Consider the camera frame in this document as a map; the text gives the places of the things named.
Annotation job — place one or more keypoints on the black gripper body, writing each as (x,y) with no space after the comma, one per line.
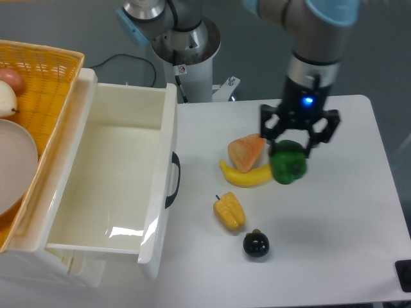
(300,104)

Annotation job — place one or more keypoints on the green bell pepper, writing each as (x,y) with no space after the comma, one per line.
(288,162)

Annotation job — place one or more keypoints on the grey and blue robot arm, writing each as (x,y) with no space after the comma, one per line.
(321,30)

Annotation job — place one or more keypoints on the yellow bell pepper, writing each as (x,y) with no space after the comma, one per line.
(229,211)

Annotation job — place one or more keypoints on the white upper drawer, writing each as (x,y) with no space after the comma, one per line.
(112,207)

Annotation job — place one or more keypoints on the white drawer cabinet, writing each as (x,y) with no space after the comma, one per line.
(27,255)

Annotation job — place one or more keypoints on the orange papaya slice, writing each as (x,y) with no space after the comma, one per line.
(245,151)

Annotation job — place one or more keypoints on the yellow banana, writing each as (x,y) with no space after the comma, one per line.
(254,177)

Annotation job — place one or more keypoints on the dark purple mangosteen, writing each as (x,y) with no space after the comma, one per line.
(256,244)

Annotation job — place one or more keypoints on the black object at table edge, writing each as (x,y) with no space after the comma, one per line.
(403,268)

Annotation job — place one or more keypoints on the orange woven basket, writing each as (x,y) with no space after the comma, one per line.
(50,74)

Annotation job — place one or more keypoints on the beige plate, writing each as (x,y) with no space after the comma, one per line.
(19,160)

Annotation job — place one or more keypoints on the white pear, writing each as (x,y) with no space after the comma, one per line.
(8,101)

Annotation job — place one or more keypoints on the white table bracket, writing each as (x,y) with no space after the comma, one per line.
(225,92)

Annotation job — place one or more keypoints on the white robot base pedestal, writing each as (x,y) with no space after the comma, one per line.
(187,59)

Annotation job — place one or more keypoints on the dark drawer handle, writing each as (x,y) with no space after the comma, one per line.
(174,180)

